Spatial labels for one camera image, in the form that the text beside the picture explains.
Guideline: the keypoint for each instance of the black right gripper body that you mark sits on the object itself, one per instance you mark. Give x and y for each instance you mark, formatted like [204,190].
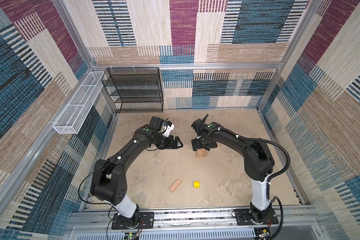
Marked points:
[201,143]

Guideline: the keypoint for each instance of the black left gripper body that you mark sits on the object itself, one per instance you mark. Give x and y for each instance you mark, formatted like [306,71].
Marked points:
[166,142]

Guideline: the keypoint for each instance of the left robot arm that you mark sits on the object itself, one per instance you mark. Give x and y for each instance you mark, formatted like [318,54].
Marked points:
[109,180]

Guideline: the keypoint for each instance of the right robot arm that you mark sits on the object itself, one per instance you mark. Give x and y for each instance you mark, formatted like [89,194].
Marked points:
[258,162]

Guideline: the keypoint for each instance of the yellow cylinder block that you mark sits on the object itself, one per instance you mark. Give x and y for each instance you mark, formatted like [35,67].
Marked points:
[196,184]

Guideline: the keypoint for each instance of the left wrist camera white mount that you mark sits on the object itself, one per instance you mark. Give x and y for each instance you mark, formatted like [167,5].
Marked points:
[168,127]

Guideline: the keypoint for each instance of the black wire mesh shelf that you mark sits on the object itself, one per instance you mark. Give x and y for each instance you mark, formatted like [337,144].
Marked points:
[135,90]

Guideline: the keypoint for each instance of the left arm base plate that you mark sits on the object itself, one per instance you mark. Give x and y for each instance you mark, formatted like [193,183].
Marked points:
[143,220]

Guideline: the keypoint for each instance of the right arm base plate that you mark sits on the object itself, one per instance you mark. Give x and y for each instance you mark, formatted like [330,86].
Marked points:
[244,217]

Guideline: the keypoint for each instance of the white wire mesh basket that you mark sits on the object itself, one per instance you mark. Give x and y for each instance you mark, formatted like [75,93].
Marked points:
[75,113]

